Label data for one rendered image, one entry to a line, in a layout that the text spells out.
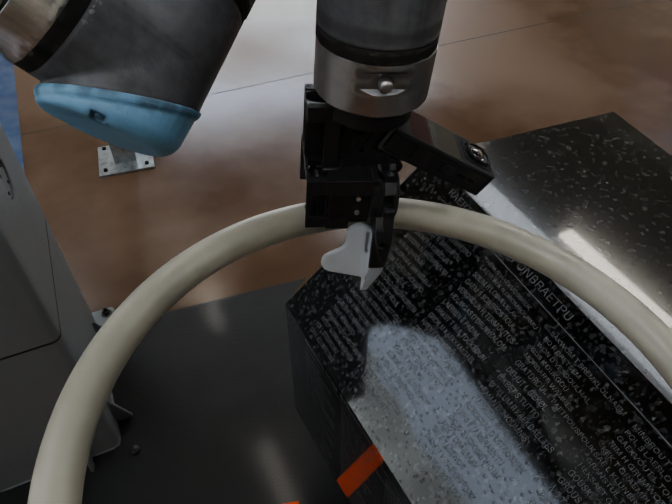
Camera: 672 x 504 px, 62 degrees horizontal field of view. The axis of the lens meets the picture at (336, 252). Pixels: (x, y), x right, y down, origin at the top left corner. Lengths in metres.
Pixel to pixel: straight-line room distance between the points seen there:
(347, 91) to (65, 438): 0.30
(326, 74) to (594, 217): 0.46
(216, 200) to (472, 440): 1.53
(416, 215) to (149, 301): 0.25
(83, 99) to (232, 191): 1.73
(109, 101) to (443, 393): 0.51
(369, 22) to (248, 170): 1.80
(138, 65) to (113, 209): 1.76
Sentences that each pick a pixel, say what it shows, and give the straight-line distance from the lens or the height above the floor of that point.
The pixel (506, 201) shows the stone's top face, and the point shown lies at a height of 0.80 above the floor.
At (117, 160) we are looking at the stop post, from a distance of 2.31.
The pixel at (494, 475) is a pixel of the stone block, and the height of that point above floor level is 0.67.
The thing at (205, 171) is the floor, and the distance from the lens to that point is 2.19.
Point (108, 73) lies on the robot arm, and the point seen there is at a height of 1.11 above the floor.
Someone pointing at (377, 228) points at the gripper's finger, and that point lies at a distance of 0.49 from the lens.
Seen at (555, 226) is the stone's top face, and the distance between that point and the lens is 0.75.
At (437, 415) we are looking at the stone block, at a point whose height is 0.66.
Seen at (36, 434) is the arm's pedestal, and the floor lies 0.17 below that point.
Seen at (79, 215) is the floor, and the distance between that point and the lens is 2.13.
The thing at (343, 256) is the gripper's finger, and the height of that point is 0.89.
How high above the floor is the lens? 1.27
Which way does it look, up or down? 44 degrees down
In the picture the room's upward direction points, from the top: straight up
